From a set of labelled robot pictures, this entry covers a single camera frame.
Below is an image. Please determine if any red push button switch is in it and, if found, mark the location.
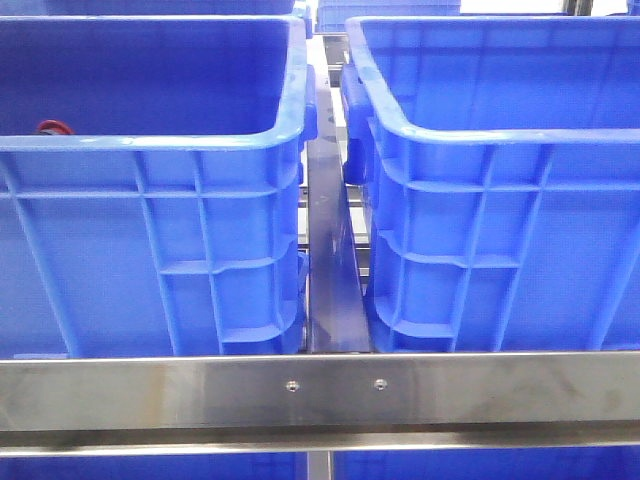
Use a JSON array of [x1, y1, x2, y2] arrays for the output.
[[36, 119, 74, 135]]

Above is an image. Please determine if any steel centre divider bar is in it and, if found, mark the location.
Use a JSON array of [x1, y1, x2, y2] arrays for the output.
[[305, 84, 372, 353]]

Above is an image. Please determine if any blue plastic crate left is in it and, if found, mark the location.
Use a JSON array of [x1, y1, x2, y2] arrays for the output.
[[1, 16, 317, 359]]

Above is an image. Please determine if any blue plastic crate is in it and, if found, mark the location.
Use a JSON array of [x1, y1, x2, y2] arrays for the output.
[[1, 16, 317, 359], [342, 16, 639, 352]]

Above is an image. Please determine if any blue plastic crate right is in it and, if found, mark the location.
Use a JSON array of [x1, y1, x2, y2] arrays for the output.
[[342, 16, 639, 352]]

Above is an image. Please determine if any blue crate far centre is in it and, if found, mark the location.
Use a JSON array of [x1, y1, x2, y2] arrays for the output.
[[316, 0, 461, 33]]

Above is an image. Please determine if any blue crate below left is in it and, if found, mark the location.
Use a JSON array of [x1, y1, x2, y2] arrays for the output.
[[1, 453, 307, 479]]

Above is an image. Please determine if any blue crate below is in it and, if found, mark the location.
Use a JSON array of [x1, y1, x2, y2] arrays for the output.
[[334, 446, 639, 479], [1, 453, 307, 479]]

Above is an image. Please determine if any blue crate far left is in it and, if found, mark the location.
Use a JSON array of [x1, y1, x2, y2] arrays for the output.
[[34, 0, 313, 38]]

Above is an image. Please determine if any blue crate below right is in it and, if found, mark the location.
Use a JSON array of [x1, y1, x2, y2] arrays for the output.
[[334, 446, 639, 479]]

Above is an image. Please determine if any stainless steel front rail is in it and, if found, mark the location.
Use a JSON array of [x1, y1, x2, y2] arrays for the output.
[[1, 351, 639, 457]]

